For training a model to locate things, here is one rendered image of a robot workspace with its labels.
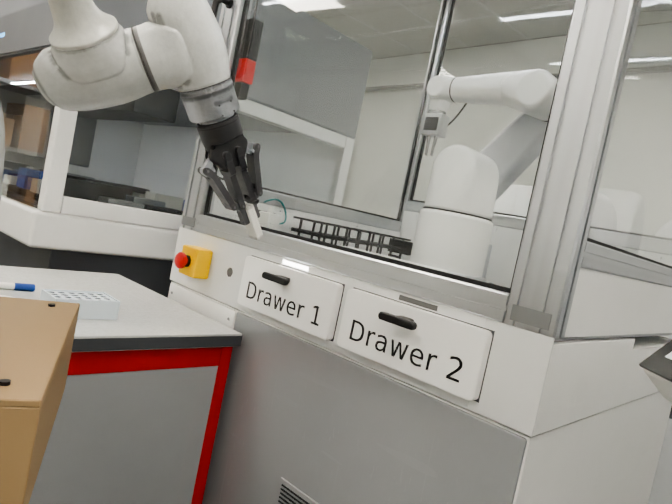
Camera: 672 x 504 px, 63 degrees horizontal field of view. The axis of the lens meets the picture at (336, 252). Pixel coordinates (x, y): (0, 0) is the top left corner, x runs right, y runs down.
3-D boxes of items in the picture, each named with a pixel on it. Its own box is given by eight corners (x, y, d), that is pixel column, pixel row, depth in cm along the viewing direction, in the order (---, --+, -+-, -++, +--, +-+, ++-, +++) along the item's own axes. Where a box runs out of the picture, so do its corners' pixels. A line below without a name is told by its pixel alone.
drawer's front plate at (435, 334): (472, 402, 83) (488, 332, 82) (335, 344, 103) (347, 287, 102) (478, 401, 84) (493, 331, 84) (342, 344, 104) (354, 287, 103)
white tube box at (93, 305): (51, 318, 102) (55, 298, 102) (38, 307, 108) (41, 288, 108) (117, 319, 111) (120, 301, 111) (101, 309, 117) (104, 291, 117)
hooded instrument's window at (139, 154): (36, 209, 153) (64, 47, 151) (-86, 161, 275) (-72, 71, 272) (321, 250, 237) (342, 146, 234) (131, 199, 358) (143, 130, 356)
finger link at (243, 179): (222, 147, 99) (228, 144, 100) (242, 202, 105) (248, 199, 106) (235, 148, 97) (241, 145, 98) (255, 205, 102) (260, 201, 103)
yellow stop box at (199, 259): (190, 278, 132) (196, 249, 131) (175, 272, 137) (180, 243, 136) (208, 279, 135) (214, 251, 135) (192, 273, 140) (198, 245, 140)
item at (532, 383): (531, 437, 78) (554, 338, 78) (169, 279, 148) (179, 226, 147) (678, 384, 148) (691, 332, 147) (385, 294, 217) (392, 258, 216)
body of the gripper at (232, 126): (207, 126, 90) (226, 178, 95) (247, 109, 95) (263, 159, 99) (184, 125, 95) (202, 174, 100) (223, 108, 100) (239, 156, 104)
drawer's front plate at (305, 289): (326, 340, 104) (338, 284, 104) (236, 302, 124) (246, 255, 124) (332, 340, 106) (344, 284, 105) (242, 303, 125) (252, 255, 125)
